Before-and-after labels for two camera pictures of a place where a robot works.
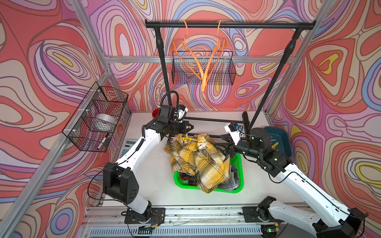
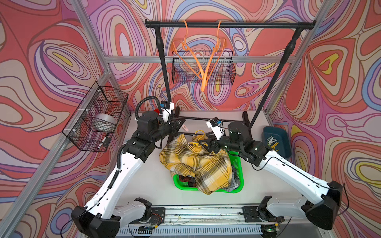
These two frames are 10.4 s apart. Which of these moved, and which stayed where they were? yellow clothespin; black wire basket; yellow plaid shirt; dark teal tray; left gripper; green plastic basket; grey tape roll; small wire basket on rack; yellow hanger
Moved: left gripper; yellow hanger; yellow plaid shirt
Stayed: yellow clothespin; grey tape roll; black wire basket; small wire basket on rack; dark teal tray; green plastic basket
